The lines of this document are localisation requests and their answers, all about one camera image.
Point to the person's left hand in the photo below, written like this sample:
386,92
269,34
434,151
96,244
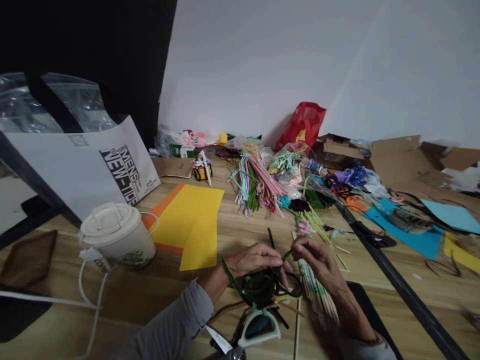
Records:
249,262

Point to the person's right hand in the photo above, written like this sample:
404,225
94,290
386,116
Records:
322,266

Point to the person's right thumb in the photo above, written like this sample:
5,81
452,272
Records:
304,258

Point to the person's right index finger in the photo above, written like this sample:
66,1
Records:
304,242

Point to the person's left thumb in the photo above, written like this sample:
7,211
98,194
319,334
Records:
267,252

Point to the person's left fingers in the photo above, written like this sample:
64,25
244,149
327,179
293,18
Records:
281,275

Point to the dark green pipe cleaner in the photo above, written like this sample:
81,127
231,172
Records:
258,287

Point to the pink pipe cleaner flower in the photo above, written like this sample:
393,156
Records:
305,227

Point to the light green pipe cleaners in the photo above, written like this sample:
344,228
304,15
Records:
318,225

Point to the bundle of bamboo skewers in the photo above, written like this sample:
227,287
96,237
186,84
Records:
318,296

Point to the pile of green pipe cleaners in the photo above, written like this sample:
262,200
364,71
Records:
318,198

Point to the loose wooden skewer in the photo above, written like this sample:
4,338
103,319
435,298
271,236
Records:
298,333

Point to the pile of pastel pipe cleaners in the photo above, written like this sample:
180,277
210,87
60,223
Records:
262,183

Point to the yellow paper sheet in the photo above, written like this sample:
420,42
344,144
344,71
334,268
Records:
191,221

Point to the purple and blue pipe cleaners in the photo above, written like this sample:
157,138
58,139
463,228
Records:
354,176

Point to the black metal bar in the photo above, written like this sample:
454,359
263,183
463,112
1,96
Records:
401,285

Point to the small yellow flowered toy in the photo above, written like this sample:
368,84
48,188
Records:
202,170

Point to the white pen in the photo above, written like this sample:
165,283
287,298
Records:
206,165

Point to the woven brown basket piece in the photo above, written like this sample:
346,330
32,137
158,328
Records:
410,221

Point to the red gift bag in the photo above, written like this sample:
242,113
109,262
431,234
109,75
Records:
302,127

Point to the orange paper sheet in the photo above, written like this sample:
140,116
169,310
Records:
159,210

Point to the pile of flattened cardboard boxes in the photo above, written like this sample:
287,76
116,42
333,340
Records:
397,161

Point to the brown cardboard piece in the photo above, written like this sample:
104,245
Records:
172,167

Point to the green and white box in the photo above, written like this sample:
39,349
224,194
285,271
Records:
183,151

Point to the pile of pink craft flowers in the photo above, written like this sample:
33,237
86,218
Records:
191,137

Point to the cream lidded drink cup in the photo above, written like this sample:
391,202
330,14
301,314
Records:
120,240

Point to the light blue paper sheet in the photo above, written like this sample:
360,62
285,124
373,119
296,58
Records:
453,215

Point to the yellow card sheet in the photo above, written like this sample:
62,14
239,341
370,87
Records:
463,251

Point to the white printed tote bag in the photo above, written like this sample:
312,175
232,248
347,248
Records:
75,165

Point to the brown rectangular tray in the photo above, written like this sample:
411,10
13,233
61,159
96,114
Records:
28,258

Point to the black pouch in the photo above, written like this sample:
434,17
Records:
20,315

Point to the clear plastic bag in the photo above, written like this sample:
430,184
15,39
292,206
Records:
45,101

